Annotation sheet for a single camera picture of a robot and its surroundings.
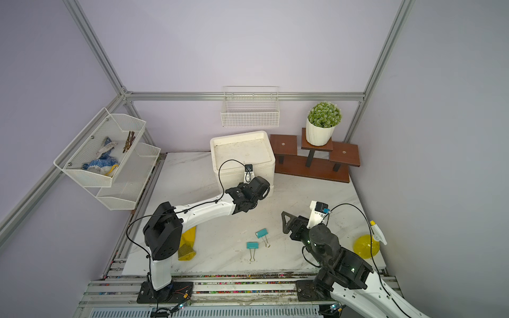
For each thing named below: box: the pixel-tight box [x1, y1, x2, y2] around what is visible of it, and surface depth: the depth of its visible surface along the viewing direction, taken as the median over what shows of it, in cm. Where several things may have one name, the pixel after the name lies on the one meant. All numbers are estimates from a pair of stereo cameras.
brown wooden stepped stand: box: [270, 127, 361, 183], surface depth 109 cm
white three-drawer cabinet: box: [210, 130, 276, 195], surface depth 90 cm
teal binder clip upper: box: [255, 227, 272, 248], surface depth 90 cm
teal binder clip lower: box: [246, 241, 260, 262], surface depth 87 cm
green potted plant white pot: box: [305, 101, 342, 147], surface depth 85 cm
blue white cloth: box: [80, 136, 119, 177], surface depth 73 cm
